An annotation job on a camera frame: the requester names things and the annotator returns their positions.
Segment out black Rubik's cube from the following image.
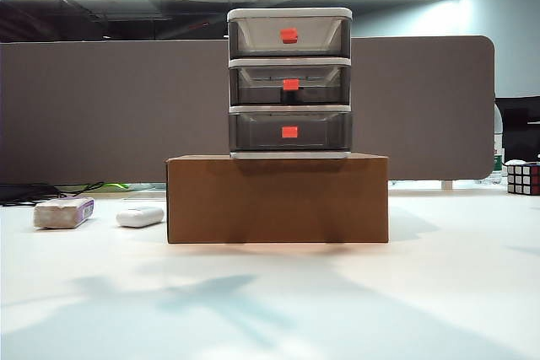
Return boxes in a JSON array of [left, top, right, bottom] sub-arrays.
[[505, 159, 540, 197]]

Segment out grey-brown desk divider panel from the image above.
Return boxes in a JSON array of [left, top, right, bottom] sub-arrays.
[[0, 35, 495, 186]]

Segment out brown cardboard box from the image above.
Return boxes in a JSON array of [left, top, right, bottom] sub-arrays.
[[164, 153, 390, 245]]

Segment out dark smoky drawer, flat handle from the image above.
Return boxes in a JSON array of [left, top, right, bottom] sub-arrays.
[[229, 112, 353, 153]]

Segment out empty smoky drawer, red handle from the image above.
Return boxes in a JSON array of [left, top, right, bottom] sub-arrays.
[[229, 18, 352, 58]]

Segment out black cables on desk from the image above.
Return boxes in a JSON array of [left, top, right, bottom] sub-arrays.
[[0, 181, 105, 206]]

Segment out small white oval device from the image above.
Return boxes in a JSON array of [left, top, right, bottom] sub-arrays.
[[116, 206, 164, 228]]

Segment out white wrapped block, purple label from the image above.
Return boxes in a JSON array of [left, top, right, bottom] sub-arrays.
[[33, 197, 95, 231]]

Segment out white plastic drawer cabinet frame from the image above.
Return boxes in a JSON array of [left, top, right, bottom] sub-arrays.
[[226, 7, 354, 161]]

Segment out clear plastic bottle, green label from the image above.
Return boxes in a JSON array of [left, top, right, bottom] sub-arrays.
[[490, 105, 505, 180]]

